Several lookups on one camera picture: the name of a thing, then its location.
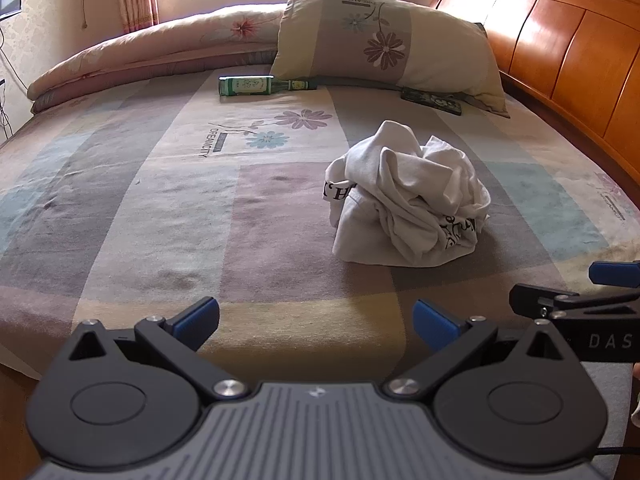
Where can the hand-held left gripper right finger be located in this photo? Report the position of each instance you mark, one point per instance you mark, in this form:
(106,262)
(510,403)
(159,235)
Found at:
(432,322)

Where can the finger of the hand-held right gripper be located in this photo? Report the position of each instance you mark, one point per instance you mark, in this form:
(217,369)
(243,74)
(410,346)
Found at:
(530,296)
(615,274)

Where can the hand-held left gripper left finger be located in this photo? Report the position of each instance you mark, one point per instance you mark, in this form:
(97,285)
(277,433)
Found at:
(200,317)

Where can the white printed long-sleeved shirt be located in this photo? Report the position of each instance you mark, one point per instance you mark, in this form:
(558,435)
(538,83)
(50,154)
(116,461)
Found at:
(400,195)

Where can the black remote control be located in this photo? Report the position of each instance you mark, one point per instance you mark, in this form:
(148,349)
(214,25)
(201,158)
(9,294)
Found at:
(430,101)

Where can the wooden bed headboard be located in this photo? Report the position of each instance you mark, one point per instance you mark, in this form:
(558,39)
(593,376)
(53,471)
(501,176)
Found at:
(565,55)

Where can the green glass bottle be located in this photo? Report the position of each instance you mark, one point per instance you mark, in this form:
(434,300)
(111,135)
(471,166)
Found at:
(245,86)

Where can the floral patchwork pillow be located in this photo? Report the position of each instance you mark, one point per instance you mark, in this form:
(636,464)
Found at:
(425,60)

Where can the pink floral folded quilt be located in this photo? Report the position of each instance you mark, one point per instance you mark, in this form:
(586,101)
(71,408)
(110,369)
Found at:
(150,45)

